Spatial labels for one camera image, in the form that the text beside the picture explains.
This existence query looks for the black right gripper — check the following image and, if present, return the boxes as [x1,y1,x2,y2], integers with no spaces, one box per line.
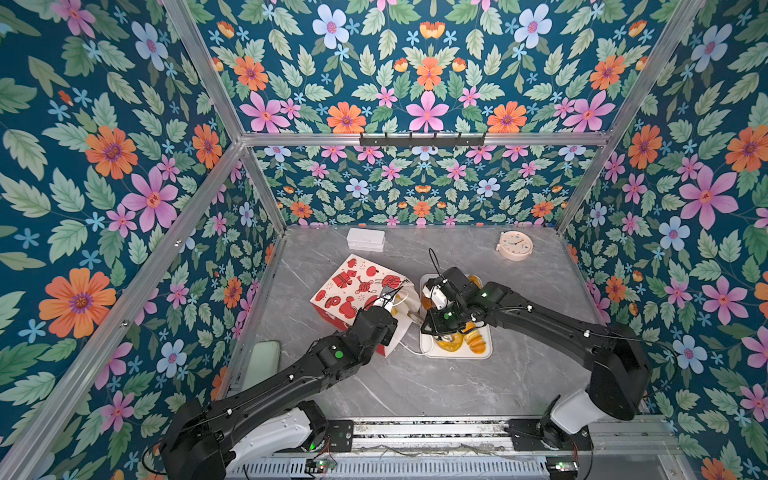
[416,301,467,336]

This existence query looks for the glazed yellow donut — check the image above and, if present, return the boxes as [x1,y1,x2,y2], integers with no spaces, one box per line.
[435,333,464,352]

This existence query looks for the brown round pastry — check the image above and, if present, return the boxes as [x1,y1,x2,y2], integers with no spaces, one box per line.
[421,293,434,311]

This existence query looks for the red white paper bag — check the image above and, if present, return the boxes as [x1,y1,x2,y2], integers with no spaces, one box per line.
[310,254,420,357]

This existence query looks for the metal tongs white tips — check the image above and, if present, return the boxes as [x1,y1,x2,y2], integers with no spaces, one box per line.
[390,294,423,324]

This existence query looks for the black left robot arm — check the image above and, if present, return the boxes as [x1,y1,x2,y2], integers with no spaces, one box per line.
[159,306,398,479]

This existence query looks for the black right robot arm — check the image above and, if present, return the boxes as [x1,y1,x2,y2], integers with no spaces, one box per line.
[421,267,651,435]

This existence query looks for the white rectangular tray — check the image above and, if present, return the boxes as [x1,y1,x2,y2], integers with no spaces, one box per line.
[418,273,494,361]

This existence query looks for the white plastic box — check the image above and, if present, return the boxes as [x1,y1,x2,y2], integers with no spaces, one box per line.
[346,228,386,252]

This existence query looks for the pink alarm clock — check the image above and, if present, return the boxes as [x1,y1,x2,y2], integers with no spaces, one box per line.
[496,231,534,261]

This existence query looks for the pale green box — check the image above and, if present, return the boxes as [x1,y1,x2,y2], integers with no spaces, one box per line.
[241,341,281,390]

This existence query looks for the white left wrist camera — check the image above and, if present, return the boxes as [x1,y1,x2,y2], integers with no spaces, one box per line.
[376,286,408,312]

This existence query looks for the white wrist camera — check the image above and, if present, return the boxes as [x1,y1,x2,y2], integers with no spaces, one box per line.
[428,285,449,310]
[376,286,408,312]

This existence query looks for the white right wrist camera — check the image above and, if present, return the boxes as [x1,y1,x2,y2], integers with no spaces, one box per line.
[428,285,449,310]

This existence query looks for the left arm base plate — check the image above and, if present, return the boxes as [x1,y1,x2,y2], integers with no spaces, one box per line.
[310,419,355,453]

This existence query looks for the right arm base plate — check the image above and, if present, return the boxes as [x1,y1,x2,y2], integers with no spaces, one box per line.
[504,418,593,452]

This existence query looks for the black hook rail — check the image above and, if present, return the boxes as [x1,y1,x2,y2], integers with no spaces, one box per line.
[358,132,486,149]

